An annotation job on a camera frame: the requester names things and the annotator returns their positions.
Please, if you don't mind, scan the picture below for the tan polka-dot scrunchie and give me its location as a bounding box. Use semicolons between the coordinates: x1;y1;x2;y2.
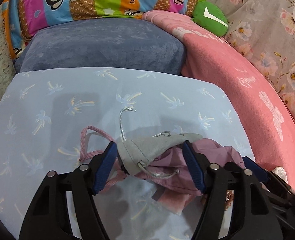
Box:
200;189;234;210

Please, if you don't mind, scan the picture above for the pink mesh sachet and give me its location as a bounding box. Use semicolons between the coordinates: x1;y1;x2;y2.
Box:
152;188;195;216

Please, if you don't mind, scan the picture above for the grey drawstring pouch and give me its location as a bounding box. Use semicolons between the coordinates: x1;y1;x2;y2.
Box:
117;107;203;180

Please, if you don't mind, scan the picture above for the purple drawstring pouch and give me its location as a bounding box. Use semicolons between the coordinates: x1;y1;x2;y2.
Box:
78;126;246;197

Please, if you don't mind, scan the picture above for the white lined trash bin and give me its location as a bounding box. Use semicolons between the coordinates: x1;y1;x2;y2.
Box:
272;166;288;183

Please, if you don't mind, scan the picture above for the pink blanket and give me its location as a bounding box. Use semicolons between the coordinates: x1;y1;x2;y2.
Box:
142;10;295;189

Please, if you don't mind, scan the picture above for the light blue palm-print cloth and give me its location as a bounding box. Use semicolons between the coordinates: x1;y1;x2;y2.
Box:
0;68;254;238

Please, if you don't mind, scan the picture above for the grey floral quilt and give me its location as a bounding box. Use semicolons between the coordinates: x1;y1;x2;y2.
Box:
207;0;295;136

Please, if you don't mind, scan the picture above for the green checkmark plush cushion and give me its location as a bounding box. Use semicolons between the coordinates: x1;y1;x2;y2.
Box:
192;1;228;37

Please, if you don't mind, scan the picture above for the blue-grey velvet cushion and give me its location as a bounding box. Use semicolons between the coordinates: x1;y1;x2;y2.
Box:
14;18;187;75

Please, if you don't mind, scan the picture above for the colourful monkey print pillow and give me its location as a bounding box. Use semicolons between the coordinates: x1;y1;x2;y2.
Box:
2;0;201;59

